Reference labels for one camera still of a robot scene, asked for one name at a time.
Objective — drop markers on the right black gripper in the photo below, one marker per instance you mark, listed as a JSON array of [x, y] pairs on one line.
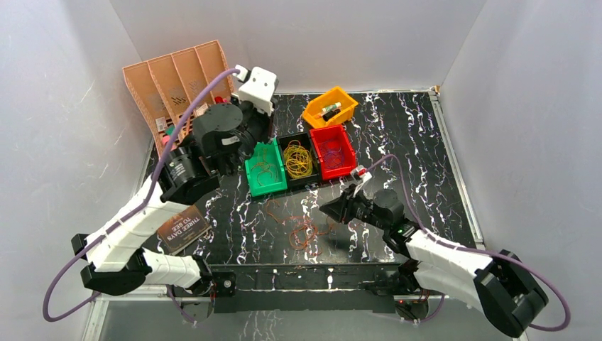
[[341, 208]]

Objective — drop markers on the black marker in yellow bin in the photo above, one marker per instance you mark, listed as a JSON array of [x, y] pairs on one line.
[[330, 114]]

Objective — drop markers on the glue stick in yellow bin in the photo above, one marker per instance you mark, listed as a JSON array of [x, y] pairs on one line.
[[333, 106]]

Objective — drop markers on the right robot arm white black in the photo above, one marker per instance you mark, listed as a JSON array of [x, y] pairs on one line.
[[508, 296]]

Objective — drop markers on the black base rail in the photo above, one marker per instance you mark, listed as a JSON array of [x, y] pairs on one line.
[[378, 288]]

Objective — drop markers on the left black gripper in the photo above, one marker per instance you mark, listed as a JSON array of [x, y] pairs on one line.
[[260, 124]]

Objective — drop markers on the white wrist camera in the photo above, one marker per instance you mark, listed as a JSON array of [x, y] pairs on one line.
[[258, 86], [362, 176]]

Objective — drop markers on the black plastic bin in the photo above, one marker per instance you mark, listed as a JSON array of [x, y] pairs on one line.
[[300, 160]]

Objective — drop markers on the pink plastic file organizer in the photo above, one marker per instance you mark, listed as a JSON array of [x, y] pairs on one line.
[[165, 86]]

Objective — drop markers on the red plastic bin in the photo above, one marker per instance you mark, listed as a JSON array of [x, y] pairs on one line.
[[336, 155]]

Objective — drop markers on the pink bottle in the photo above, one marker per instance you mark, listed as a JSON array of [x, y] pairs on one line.
[[165, 140]]

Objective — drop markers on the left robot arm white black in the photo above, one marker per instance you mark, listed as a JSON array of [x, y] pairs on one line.
[[117, 262]]

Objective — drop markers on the green plastic bin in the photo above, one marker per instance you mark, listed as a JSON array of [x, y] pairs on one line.
[[265, 170]]

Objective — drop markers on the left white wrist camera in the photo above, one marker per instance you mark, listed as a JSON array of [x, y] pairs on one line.
[[258, 86]]

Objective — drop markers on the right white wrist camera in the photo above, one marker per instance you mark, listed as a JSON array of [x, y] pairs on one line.
[[362, 176]]

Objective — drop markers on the yellow plastic bin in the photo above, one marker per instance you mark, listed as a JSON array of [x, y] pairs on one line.
[[312, 112]]

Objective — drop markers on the dark book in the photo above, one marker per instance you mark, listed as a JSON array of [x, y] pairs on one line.
[[182, 229]]

